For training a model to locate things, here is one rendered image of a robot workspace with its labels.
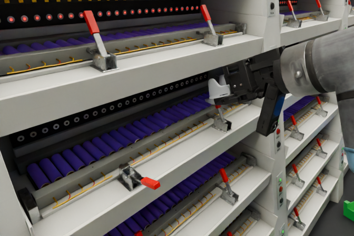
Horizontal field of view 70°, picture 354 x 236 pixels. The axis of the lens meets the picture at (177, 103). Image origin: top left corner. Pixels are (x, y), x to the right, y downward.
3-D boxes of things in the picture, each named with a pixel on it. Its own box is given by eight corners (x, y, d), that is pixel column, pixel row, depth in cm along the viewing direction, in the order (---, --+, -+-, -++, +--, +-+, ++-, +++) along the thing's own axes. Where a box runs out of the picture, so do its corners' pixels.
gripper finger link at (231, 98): (221, 94, 58) (254, 86, 51) (223, 101, 58) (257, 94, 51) (208, 99, 55) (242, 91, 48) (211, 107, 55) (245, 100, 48)
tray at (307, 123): (337, 114, 123) (346, 87, 117) (282, 170, 84) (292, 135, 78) (295, 99, 135) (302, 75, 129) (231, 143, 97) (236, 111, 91)
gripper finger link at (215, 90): (200, 81, 61) (230, 72, 54) (207, 104, 61) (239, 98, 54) (192, 84, 59) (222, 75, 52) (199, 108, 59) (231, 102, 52)
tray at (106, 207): (265, 124, 73) (271, 94, 68) (45, 276, 34) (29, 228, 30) (210, 100, 85) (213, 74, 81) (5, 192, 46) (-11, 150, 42)
